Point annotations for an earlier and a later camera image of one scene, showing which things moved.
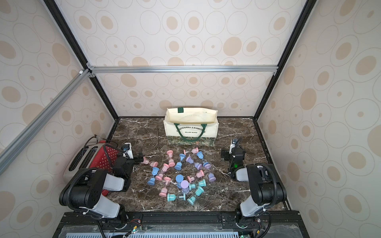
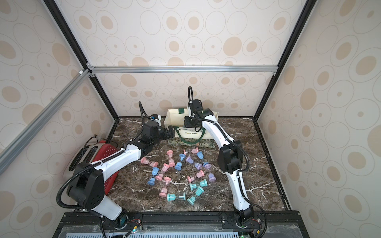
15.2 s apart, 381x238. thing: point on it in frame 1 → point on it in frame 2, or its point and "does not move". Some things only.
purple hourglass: x=212 y=177 does not move
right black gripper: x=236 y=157 → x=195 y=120
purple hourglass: x=198 y=165 does not move
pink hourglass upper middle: x=171 y=161 does not move
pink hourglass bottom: x=163 y=192 does not move
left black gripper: x=137 y=161 → x=168 y=135
